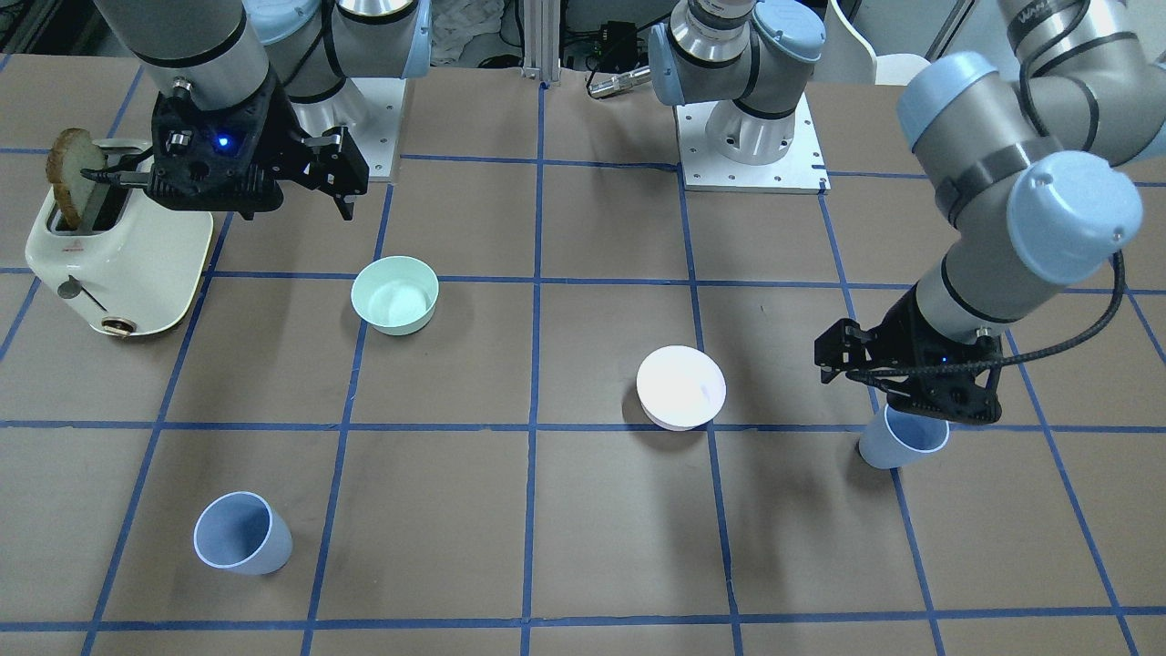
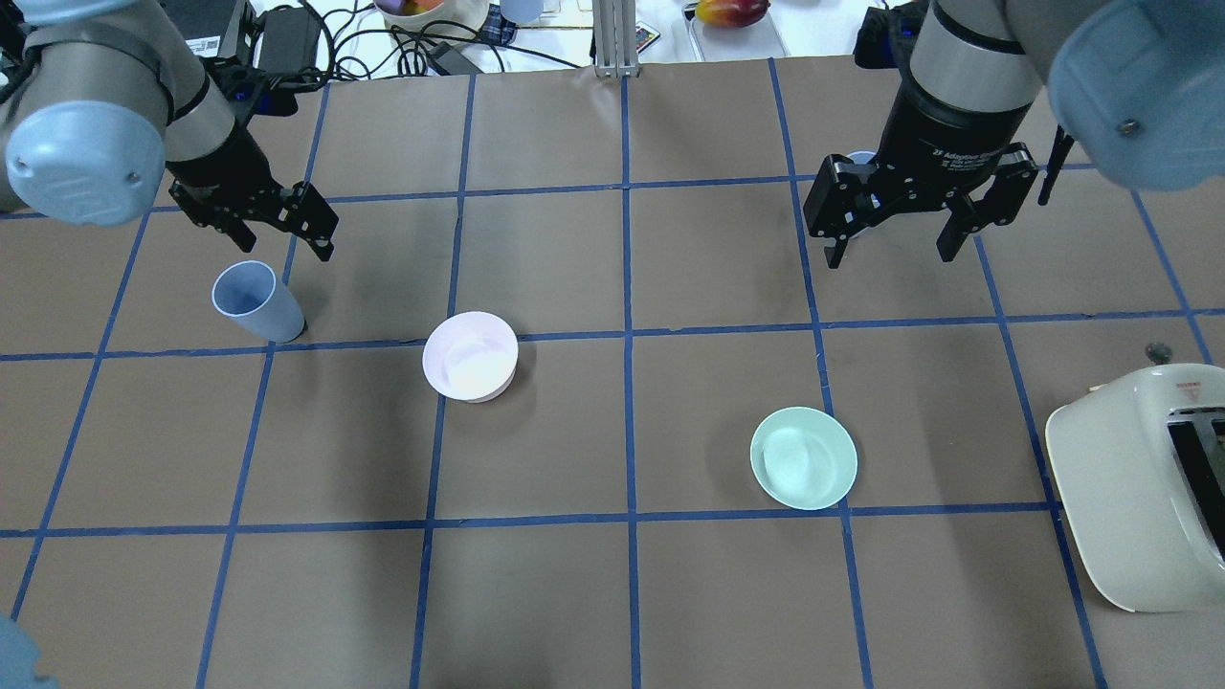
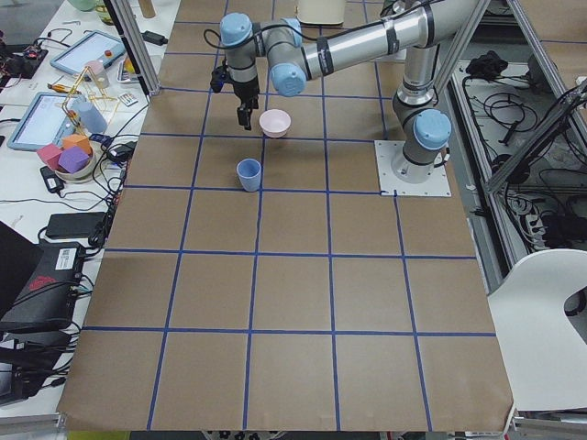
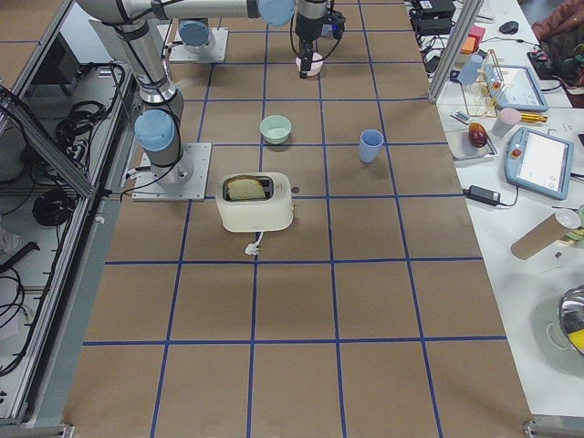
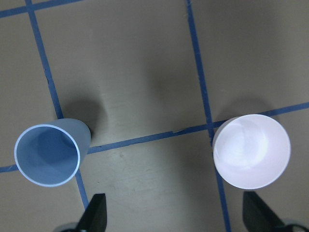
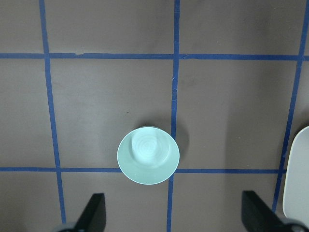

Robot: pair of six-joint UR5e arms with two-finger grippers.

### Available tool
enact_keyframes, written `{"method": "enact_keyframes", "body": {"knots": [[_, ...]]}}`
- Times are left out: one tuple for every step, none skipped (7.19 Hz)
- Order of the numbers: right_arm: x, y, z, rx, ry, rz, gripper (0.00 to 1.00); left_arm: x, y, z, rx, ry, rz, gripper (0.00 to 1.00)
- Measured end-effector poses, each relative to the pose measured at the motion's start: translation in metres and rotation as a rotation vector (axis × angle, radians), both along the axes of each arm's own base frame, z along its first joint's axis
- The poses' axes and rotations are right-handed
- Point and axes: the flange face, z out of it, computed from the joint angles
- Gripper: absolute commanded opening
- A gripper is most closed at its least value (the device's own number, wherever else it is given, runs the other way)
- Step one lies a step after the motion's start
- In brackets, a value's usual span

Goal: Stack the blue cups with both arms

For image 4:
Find aluminium frame post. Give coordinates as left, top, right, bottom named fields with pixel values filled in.
left=427, top=0, right=484, bottom=104

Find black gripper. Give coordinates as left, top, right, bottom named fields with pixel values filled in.
left=298, top=39, right=314, bottom=79

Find far teach pendant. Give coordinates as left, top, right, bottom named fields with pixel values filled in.
left=483, top=64, right=548, bottom=113

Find orange sticky notes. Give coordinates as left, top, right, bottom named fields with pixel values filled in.
left=460, top=26, right=486, bottom=55

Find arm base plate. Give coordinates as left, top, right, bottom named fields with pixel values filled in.
left=131, top=142, right=212, bottom=202
left=167, top=27, right=229, bottom=64

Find pale pink cup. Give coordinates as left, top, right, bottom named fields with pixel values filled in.
left=491, top=108, right=521, bottom=138

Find black power adapter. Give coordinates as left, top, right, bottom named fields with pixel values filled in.
left=463, top=185, right=500, bottom=206

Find red apple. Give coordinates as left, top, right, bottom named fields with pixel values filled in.
left=467, top=122, right=488, bottom=148

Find blue cup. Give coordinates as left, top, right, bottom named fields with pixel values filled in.
left=359, top=129, right=384, bottom=163
left=457, top=54, right=484, bottom=86

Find teach pendant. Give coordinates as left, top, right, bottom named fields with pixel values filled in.
left=504, top=128, right=574, bottom=201
left=483, top=64, right=548, bottom=113

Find blue cup on rack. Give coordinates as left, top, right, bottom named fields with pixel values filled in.
left=457, top=54, right=484, bottom=86

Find black computer mouse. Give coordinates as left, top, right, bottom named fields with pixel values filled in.
left=498, top=20, right=519, bottom=35

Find gold wire rack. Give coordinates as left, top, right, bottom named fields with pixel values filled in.
left=461, top=49, right=504, bottom=118

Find small remote control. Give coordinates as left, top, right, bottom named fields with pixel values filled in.
left=451, top=109, right=472, bottom=125

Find steel mixing bowl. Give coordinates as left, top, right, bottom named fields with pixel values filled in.
left=546, top=285, right=583, bottom=356

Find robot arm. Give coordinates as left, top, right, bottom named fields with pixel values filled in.
left=78, top=1, right=346, bottom=79
left=103, top=20, right=193, bottom=186

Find green bowl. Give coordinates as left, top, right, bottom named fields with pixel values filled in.
left=259, top=115, right=292, bottom=145

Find cardboard tube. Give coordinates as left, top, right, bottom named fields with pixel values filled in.
left=510, top=209, right=581, bottom=260

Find toaster cord plug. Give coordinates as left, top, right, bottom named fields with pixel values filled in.
left=245, top=232, right=264, bottom=256

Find near teach pendant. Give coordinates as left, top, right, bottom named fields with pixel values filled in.
left=504, top=128, right=574, bottom=201

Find toast slice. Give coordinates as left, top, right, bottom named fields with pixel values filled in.
left=226, top=176, right=266, bottom=201

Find grey scale tray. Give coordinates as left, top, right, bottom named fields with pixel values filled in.
left=446, top=130, right=498, bottom=163

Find white toaster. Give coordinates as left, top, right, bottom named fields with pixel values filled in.
left=215, top=172, right=294, bottom=233

